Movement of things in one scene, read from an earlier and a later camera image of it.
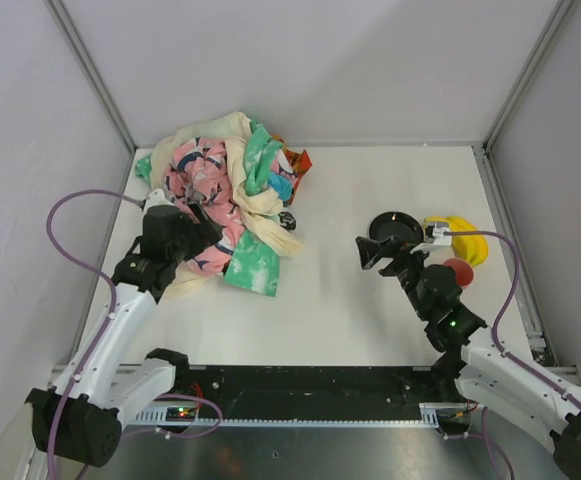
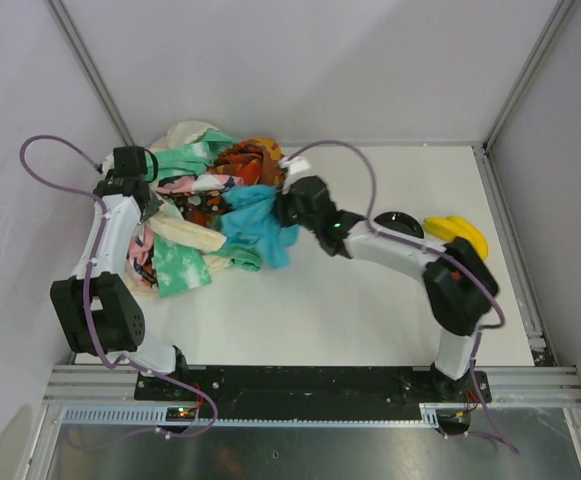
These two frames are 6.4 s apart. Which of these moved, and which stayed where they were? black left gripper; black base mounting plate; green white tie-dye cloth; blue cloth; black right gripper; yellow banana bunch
Moved: black right gripper; blue cloth; black left gripper; green white tie-dye cloth
Stayed: yellow banana bunch; black base mounting plate
